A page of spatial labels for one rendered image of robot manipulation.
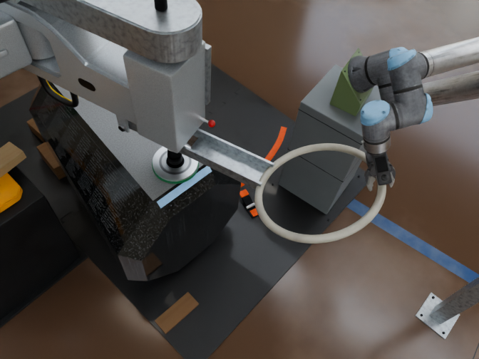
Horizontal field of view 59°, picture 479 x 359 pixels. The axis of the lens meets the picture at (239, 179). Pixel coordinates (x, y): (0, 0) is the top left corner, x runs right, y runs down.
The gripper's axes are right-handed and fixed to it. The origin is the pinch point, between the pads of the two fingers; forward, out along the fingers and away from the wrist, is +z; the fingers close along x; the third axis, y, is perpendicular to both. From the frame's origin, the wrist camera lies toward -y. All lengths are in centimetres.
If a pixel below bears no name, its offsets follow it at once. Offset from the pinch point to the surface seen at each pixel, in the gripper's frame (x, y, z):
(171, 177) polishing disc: 87, 27, -2
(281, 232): 37.7, -18.5, -7.5
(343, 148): 10.3, 18.0, -7.2
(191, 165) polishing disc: 79, 34, -1
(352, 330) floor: 21, 2, 123
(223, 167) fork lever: 58, 13, -15
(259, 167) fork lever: 44.7, 17.2, -6.7
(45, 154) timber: 197, 103, 23
